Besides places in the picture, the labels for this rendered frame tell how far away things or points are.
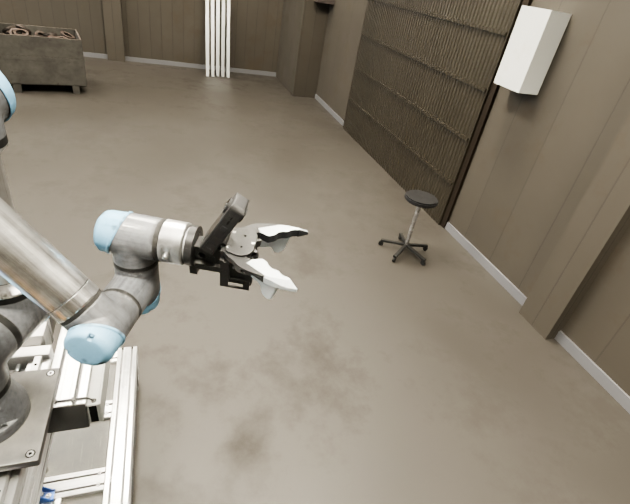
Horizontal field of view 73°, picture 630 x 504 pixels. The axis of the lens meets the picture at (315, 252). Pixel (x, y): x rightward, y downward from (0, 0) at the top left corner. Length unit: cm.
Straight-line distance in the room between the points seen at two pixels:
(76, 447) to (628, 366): 312
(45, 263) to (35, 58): 661
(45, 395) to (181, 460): 129
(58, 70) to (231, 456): 605
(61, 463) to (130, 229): 151
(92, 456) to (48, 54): 593
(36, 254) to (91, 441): 153
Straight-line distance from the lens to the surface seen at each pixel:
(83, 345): 73
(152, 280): 82
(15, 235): 72
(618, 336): 343
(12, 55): 727
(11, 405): 103
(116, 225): 77
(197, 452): 232
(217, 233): 70
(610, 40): 361
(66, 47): 724
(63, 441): 220
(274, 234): 76
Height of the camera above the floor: 198
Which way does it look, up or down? 33 degrees down
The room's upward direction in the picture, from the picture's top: 11 degrees clockwise
